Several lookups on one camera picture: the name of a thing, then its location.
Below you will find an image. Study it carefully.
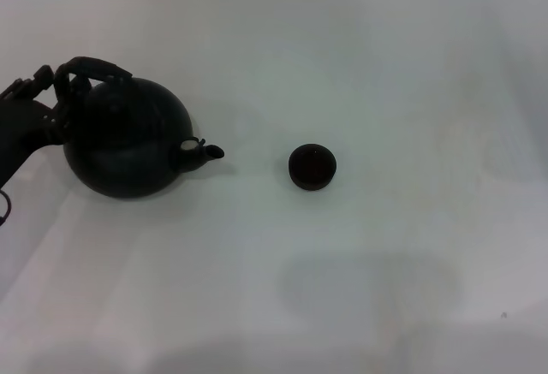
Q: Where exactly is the black round teapot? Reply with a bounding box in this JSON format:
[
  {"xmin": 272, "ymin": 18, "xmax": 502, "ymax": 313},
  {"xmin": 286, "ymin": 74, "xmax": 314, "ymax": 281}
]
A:
[{"xmin": 53, "ymin": 56, "xmax": 226, "ymax": 199}]

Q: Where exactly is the black cable with silver connector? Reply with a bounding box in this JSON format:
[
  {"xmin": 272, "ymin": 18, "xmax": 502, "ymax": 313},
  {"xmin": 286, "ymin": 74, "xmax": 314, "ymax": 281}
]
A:
[{"xmin": 0, "ymin": 188, "xmax": 12, "ymax": 226}]

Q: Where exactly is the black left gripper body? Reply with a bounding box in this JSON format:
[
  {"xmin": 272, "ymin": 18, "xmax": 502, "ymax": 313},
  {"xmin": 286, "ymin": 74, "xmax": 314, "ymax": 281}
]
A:
[{"xmin": 0, "ymin": 95, "xmax": 66, "ymax": 191}]

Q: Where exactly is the dark brown teacup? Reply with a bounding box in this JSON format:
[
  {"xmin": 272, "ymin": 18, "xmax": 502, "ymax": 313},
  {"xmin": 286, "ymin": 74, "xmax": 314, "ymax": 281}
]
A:
[{"xmin": 288, "ymin": 143, "xmax": 338, "ymax": 193}]

